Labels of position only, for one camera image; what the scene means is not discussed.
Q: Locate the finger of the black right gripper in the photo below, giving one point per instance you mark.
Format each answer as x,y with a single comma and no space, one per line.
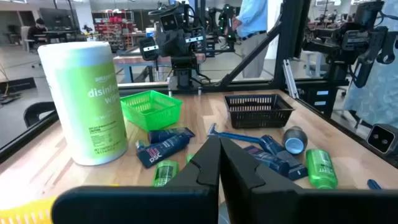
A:
164,45
179,45

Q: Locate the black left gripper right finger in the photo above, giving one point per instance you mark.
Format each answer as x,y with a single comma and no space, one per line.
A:
311,208

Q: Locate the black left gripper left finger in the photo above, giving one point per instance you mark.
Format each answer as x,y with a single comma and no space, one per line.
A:
140,205

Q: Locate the navy blue toiletry tube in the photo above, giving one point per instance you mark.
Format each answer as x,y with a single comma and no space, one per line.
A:
161,151
267,161
168,134
273,144

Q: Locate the grey deodorant stick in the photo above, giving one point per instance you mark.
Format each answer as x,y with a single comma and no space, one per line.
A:
293,137

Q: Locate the background black robot arm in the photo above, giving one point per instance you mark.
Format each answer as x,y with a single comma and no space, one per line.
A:
351,40
225,28

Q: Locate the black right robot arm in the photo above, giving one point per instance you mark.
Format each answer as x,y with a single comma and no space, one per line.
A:
183,77

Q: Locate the background wooden workbench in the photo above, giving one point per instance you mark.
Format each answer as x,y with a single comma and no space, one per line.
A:
130,59

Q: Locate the shelf with red bins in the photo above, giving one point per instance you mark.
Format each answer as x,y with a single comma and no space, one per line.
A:
112,28

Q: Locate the green plastic basket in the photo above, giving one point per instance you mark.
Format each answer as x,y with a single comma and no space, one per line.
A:
149,112

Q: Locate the black plastic basket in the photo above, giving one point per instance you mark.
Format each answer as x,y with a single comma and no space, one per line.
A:
258,116

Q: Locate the green disinfecting wipes canister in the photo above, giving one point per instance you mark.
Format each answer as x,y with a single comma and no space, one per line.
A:
84,102

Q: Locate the silver aluminium strut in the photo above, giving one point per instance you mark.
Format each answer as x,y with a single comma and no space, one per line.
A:
289,77

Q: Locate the black drawer unit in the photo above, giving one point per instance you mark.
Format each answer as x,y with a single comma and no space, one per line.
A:
320,99

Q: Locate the large black screen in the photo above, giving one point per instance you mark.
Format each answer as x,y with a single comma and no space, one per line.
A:
57,18

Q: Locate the yellow plastic basket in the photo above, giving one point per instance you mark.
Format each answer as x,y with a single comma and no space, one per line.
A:
21,213

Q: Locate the black equipment case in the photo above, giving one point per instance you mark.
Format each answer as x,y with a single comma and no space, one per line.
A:
18,84

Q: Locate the black table-level camera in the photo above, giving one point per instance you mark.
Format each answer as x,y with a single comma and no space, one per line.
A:
381,139

